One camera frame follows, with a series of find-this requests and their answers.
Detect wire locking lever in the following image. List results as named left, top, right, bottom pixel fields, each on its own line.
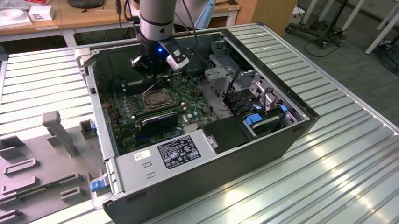
left=141, top=83, right=156, bottom=96

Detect silver CPU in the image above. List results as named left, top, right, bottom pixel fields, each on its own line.
left=145, top=91, right=168, bottom=105

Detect RAM slot white latches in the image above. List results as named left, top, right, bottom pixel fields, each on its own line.
left=123, top=80, right=173, bottom=91
left=123, top=76, right=173, bottom=87

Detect CPU socket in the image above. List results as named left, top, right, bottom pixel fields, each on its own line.
left=139, top=88, right=176, bottom=112

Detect green motherboard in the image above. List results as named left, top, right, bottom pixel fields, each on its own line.
left=100, top=74, right=219, bottom=152

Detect dark RAM stick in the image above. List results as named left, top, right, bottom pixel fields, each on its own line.
left=133, top=105, right=184, bottom=119

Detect silver drive cage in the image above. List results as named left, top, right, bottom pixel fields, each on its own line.
left=204, top=35, right=268, bottom=117

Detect black graphics card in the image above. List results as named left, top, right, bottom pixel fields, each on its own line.
left=140, top=112, right=180, bottom=134

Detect wooden desk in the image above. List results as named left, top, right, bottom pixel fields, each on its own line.
left=0, top=0, right=243, bottom=42

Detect black round monitor base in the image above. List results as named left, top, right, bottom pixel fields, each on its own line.
left=67, top=0, right=104, bottom=8

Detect white cardboard box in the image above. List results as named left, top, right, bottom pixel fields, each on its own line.
left=28, top=6, right=57, bottom=21

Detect blue disk carrier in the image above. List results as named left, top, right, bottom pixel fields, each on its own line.
left=244, top=113, right=282, bottom=137

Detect wooden partition panel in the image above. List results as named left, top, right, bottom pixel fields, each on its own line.
left=252, top=0, right=298, bottom=37

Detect grey power supply unit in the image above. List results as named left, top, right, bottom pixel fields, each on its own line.
left=105, top=129, right=219, bottom=196

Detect white bowl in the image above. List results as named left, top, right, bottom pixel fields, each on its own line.
left=0, top=7, right=32, bottom=26

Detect blue case latch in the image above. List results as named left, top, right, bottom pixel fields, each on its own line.
left=89, top=180, right=105, bottom=192

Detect black PC case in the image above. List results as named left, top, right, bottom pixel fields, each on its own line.
left=73, top=22, right=322, bottom=224

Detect black wheeled stand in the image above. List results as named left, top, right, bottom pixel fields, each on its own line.
left=286, top=0, right=350, bottom=49

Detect grey parts rack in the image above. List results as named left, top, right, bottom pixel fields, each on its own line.
left=0, top=111, right=95, bottom=222

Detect green RAM stick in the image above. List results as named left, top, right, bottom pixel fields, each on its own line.
left=15, top=176, right=73, bottom=198

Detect black power cable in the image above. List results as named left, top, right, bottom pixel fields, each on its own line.
left=169, top=46, right=209, bottom=79

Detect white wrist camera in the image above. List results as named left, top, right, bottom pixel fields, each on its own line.
left=157, top=39, right=189, bottom=70

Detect white table frame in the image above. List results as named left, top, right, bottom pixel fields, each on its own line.
left=304, top=0, right=366, bottom=31
left=364, top=0, right=399, bottom=56

